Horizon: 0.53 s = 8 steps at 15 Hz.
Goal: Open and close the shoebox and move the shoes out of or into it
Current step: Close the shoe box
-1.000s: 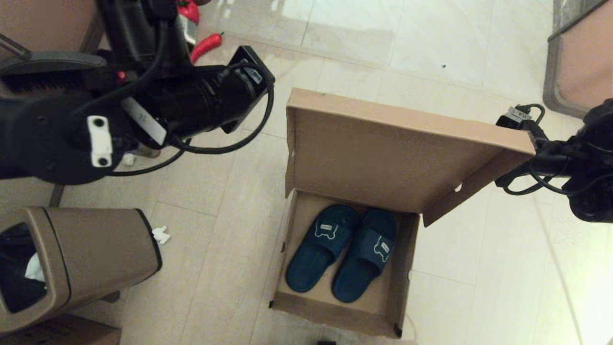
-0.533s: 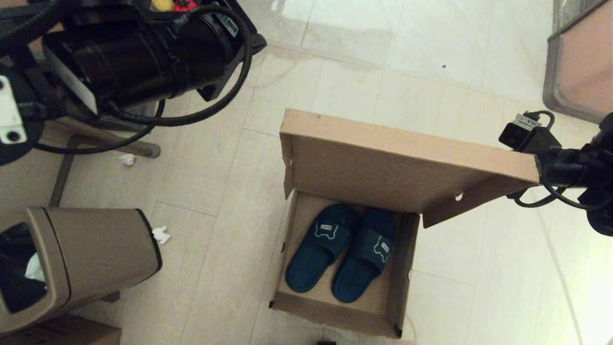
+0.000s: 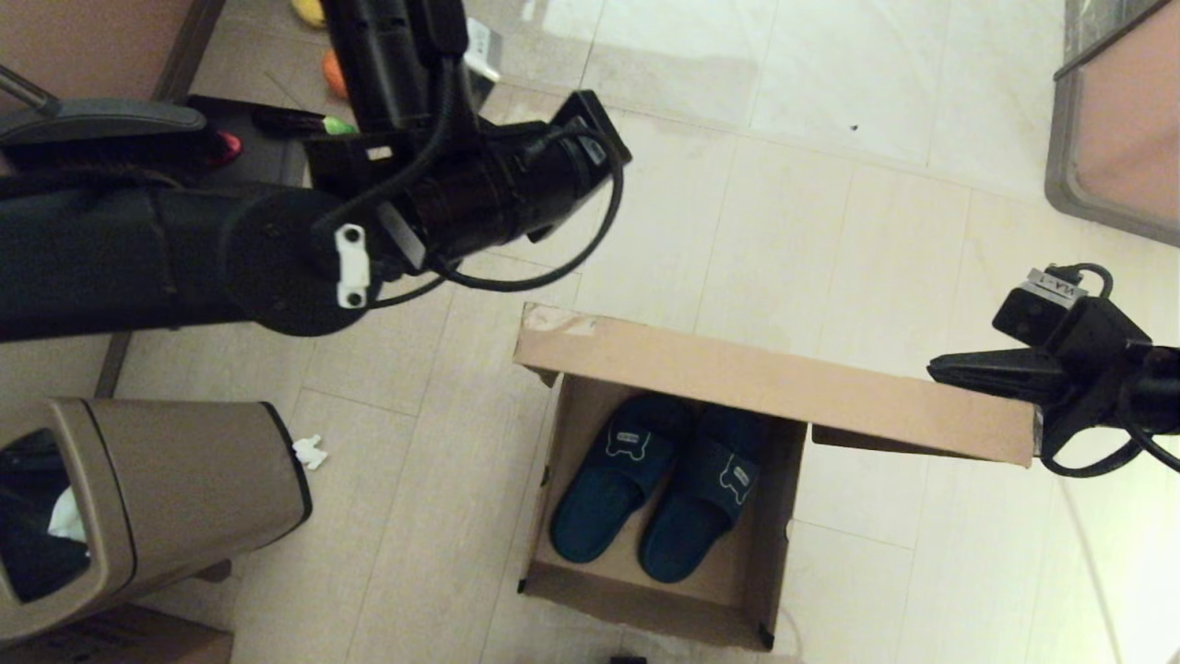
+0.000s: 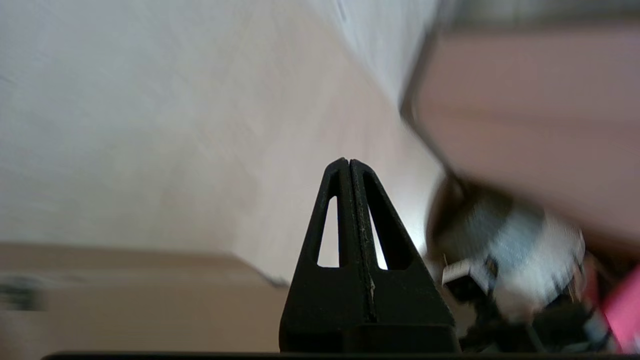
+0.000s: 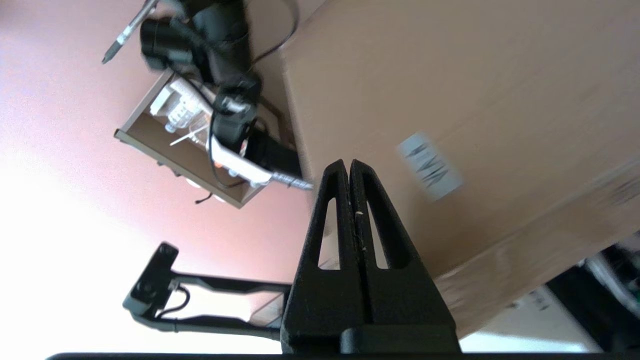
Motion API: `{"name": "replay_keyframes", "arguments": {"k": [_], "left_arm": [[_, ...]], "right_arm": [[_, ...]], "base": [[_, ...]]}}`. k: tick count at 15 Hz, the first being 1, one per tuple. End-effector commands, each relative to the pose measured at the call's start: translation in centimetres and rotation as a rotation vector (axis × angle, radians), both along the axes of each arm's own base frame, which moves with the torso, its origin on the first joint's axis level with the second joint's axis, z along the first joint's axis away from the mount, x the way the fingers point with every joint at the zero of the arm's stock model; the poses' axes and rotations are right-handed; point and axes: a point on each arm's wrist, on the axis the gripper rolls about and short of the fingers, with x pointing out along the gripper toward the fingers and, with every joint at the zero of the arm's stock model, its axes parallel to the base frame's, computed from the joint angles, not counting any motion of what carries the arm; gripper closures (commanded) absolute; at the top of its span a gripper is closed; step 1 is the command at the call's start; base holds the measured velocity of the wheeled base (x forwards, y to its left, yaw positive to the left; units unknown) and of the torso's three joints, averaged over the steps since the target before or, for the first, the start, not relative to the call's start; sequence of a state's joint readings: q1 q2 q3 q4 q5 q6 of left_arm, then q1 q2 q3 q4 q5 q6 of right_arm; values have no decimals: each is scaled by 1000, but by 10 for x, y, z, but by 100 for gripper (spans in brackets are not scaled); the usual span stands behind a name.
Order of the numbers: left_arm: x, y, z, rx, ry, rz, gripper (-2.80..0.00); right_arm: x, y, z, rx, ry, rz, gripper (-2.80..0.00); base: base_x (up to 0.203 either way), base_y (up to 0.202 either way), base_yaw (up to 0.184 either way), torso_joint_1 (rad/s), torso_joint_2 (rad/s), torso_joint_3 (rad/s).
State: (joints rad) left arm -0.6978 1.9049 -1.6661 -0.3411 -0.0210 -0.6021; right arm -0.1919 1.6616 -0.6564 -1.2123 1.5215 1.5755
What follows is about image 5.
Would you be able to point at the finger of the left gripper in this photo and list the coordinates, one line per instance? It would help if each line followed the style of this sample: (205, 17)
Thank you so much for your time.
(275, 157)

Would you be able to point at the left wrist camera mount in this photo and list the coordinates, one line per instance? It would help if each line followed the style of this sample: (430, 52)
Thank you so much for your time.
(167, 42)

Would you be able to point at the thin grey rod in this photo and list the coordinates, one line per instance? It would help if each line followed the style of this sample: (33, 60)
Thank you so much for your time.
(127, 32)

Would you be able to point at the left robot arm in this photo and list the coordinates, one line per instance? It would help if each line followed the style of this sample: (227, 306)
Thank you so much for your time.
(222, 40)

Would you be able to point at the brown cardboard shoe box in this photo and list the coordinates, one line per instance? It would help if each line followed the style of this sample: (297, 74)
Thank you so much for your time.
(475, 100)

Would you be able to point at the clear plastic bottle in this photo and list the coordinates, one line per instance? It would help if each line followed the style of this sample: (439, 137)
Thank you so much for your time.
(182, 115)

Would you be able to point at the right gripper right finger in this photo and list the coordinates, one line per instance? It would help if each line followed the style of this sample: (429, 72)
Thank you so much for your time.
(395, 300)

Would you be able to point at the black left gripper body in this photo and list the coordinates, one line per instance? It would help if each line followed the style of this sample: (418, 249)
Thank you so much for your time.
(235, 115)

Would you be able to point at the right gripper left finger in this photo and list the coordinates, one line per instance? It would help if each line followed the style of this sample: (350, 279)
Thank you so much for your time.
(325, 300)

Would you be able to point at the small cardboard tray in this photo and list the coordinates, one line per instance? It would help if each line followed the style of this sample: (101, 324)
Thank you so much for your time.
(175, 150)

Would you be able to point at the white packet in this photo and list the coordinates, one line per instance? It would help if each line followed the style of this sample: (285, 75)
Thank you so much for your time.
(161, 100)

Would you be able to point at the black camera on mount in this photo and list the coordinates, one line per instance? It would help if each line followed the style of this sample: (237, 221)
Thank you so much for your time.
(160, 280)

